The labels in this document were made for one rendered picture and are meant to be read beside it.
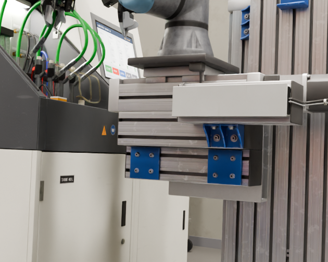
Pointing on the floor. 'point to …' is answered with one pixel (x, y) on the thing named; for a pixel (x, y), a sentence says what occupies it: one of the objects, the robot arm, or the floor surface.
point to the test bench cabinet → (20, 204)
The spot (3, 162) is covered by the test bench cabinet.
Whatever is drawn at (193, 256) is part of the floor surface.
